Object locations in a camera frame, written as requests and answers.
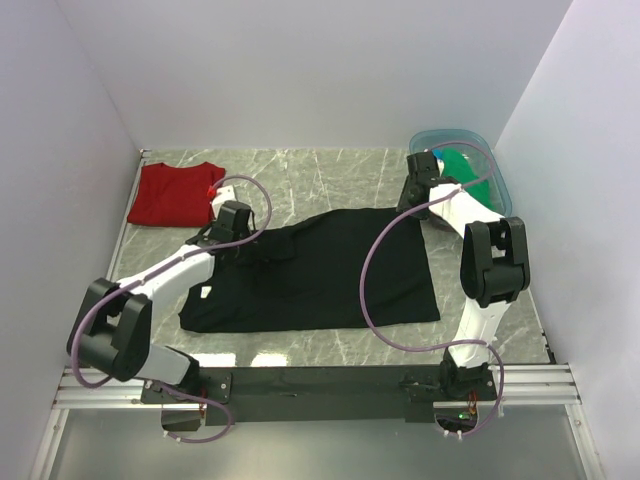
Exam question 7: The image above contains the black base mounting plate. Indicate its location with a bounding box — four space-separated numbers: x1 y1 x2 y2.
140 365 501 426

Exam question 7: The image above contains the black t shirt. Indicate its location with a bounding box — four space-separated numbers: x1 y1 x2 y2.
179 208 440 333

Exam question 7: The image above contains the green t shirt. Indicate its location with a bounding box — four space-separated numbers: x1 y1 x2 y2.
440 148 493 210

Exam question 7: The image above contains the aluminium rail left edge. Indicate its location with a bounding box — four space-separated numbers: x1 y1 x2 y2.
106 149 152 280

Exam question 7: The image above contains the folded red t shirt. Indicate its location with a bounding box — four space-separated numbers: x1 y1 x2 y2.
127 162 226 228

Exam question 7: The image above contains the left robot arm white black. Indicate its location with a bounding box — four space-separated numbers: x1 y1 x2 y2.
67 200 253 402

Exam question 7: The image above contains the clear blue plastic bin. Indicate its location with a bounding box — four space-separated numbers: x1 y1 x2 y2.
409 129 512 217

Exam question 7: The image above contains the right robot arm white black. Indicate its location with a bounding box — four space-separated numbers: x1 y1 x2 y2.
398 151 530 399

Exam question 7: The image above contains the aluminium rail front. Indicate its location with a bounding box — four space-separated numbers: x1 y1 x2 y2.
53 364 582 410

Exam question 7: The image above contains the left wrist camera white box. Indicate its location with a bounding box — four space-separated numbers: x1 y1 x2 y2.
207 185 237 217

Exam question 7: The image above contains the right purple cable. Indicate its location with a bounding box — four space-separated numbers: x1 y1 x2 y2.
359 140 505 436

